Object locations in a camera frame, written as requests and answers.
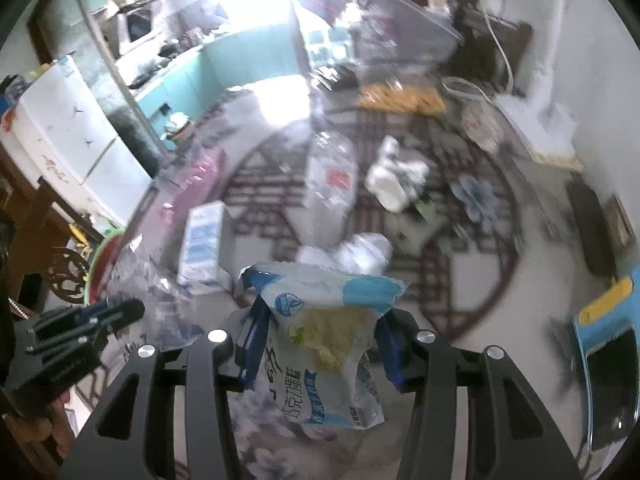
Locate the orange snack bag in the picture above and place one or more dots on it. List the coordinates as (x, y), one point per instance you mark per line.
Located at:
(400, 97)

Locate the blue cased phone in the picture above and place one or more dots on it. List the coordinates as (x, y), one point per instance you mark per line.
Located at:
(610, 375)

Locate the crumpled white tissue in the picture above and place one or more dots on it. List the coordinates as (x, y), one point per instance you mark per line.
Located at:
(395, 175)

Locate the floral tablecloth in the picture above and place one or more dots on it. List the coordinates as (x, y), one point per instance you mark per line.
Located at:
(525, 280)

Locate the white blue carton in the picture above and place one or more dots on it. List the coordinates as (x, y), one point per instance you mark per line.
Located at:
(200, 250)

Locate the green red plastic bin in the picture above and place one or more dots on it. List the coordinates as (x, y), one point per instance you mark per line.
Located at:
(102, 260)

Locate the clear plastic wrapper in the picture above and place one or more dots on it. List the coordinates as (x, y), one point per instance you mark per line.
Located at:
(155, 285)

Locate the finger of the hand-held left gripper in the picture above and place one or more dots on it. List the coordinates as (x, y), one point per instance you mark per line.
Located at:
(125, 312)
(60, 321)

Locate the pink plastic bag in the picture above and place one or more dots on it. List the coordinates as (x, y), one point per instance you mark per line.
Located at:
(195, 180)

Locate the blue white snack packet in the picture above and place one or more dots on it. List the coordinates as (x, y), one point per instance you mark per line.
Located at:
(320, 340)

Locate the yellow plastic bar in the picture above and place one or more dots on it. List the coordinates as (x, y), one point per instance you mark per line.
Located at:
(607, 300)

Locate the crumpled patterned wrapper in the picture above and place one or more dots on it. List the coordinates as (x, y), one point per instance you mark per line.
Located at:
(482, 127)

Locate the crumpled white plastic bag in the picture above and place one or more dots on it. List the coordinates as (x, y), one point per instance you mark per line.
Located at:
(360, 255)

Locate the crushed clear plastic bottle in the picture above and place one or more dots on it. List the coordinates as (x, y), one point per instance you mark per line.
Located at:
(330, 170)

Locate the black remote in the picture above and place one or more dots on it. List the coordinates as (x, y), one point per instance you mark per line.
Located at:
(592, 230)

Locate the range hood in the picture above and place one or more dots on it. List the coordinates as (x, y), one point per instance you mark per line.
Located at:
(135, 25)

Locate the clear bag with yellow contents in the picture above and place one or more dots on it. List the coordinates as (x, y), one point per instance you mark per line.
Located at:
(400, 15)

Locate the white refrigerator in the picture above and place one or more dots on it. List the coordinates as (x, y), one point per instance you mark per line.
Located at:
(65, 125)

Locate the white desk lamp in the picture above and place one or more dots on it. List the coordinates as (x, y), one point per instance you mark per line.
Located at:
(545, 85)

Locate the green kitchen trash can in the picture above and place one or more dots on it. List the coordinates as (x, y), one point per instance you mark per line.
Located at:
(177, 125)

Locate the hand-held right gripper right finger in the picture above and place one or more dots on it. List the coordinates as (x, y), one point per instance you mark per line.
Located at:
(395, 360)

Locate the teal kitchen cabinets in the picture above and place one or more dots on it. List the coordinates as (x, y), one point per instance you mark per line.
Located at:
(190, 75)

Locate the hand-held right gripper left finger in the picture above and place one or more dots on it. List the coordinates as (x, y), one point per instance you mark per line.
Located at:
(250, 355)

